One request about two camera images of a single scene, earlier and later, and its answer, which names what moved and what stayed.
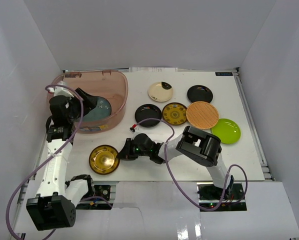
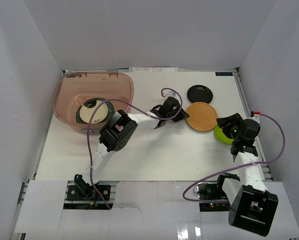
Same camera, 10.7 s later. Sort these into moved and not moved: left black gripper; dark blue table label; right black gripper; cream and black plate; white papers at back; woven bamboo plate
Moved: left black gripper; right black gripper; cream and black plate
Not moved: dark blue table label; white papers at back; woven bamboo plate
